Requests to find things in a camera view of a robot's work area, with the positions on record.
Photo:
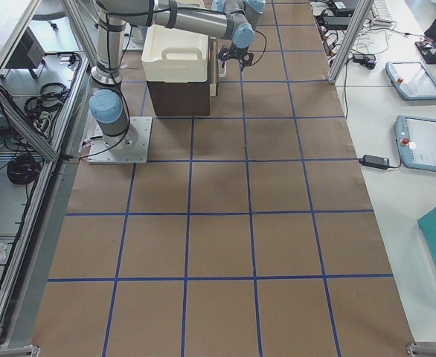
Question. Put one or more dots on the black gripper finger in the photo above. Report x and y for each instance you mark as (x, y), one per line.
(245, 60)
(223, 55)

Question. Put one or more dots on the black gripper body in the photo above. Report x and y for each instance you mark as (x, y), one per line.
(239, 53)

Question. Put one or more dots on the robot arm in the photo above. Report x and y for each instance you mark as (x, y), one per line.
(235, 21)

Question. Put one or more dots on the brown wooden cabinet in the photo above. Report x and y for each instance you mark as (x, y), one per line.
(180, 99)

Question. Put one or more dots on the white plastic tray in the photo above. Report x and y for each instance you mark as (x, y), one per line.
(175, 56)

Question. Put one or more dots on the upper teach pendant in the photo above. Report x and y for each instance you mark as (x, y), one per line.
(412, 80)

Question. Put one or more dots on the teach pendant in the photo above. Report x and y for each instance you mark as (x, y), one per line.
(412, 80)
(416, 142)

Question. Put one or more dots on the black power adapter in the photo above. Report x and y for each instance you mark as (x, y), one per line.
(374, 162)

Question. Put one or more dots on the grey electronics box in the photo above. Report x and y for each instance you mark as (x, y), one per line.
(28, 54)

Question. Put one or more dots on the lower teach pendant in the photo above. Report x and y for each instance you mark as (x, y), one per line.
(416, 142)

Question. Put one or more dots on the aluminium frame post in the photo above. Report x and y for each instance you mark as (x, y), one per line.
(356, 23)

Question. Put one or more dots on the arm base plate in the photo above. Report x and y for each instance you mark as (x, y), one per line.
(132, 148)

